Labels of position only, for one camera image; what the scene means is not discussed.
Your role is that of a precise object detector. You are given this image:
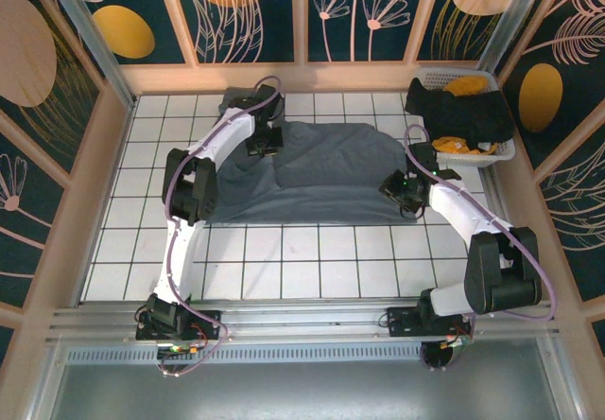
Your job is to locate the grey t-shirt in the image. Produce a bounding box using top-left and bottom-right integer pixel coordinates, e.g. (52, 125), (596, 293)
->
(203, 86), (420, 227)

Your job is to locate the white plastic laundry basket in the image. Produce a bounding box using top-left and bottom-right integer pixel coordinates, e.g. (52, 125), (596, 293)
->
(406, 67), (517, 170)

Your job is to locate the black t-shirt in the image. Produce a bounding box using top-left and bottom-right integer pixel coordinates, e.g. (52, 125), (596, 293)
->
(403, 78), (516, 154)

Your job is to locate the yellow t-shirt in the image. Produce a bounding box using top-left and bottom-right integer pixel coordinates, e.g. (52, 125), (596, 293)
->
(432, 75), (503, 157)

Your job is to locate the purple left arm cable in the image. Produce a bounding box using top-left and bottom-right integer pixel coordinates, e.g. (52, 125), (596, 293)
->
(158, 75), (286, 377)

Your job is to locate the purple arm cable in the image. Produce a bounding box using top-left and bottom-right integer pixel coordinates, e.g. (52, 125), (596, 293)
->
(158, 75), (286, 377)
(405, 124), (559, 374)

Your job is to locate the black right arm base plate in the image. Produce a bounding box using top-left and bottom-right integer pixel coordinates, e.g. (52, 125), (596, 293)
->
(385, 304), (474, 341)

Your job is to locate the small circuit board with wires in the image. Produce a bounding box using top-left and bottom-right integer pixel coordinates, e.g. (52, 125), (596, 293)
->
(437, 332), (475, 352)
(157, 339), (210, 360)

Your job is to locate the aluminium rail beam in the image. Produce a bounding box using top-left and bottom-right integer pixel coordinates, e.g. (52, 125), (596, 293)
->
(46, 296), (560, 346)

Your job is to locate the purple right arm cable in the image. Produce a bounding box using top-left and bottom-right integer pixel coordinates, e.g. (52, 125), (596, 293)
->
(405, 124), (559, 374)

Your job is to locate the floral wall with pink feather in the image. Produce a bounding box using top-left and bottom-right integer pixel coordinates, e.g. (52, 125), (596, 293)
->
(491, 0), (605, 420)

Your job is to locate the perforated metal cable duct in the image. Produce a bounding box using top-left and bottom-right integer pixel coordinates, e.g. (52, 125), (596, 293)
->
(65, 345), (429, 365)

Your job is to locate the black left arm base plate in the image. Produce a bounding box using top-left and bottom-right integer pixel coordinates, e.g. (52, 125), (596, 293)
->
(135, 296), (224, 342)

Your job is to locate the aluminium corner post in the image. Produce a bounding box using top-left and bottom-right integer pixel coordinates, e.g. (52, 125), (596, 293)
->
(40, 0), (142, 108)
(475, 0), (555, 77)

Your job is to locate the floral wall with big beige circle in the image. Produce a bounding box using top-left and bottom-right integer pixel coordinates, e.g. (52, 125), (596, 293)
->
(0, 0), (139, 420)

